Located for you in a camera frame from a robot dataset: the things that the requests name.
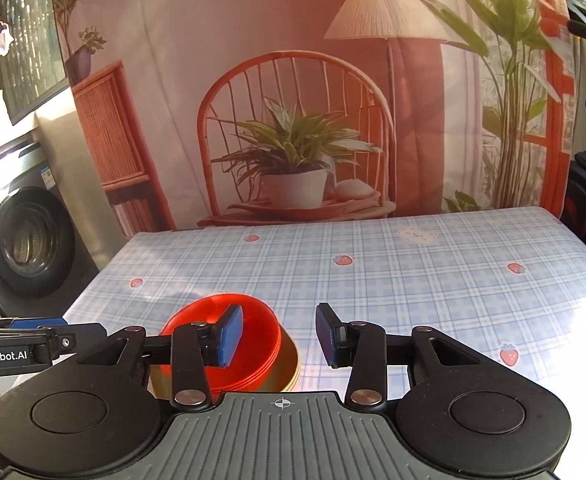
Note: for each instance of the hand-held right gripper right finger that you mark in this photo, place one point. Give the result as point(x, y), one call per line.
point(327, 335)

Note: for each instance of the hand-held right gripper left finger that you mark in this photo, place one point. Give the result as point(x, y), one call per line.
point(230, 335)

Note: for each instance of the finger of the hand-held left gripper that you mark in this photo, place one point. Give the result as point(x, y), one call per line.
point(38, 322)
point(80, 337)

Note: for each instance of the red round plate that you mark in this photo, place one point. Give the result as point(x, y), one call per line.
point(258, 325)

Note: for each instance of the green square plate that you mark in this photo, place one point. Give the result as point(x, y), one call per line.
point(287, 360)

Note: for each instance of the red bowl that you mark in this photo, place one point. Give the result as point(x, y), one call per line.
point(253, 377)

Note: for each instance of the grey washing machine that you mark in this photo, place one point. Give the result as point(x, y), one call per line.
point(28, 245)

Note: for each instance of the blue checked tablecloth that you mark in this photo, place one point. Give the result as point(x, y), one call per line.
point(423, 270)

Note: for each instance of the printed backdrop cloth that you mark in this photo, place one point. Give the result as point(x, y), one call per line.
point(173, 110)

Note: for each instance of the dark window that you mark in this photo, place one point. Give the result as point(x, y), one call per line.
point(33, 35)

